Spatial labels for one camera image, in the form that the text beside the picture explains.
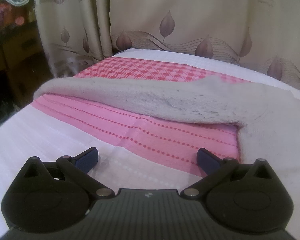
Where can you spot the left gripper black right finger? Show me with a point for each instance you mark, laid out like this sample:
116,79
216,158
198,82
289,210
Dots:
241,197

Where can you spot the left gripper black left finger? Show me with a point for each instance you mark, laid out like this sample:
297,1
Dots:
51,196

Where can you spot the white soiled small garment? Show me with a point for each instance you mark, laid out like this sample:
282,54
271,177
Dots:
268,117

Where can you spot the pink checkered bed sheet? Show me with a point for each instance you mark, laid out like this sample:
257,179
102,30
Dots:
136,151

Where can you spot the dark wooden cabinet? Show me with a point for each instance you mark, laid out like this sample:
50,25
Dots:
23,67

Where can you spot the beige leaf-print curtain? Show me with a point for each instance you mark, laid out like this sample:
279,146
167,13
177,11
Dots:
261,35

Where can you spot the floral cloth with scalloped edge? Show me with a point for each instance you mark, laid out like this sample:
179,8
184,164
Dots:
14,13

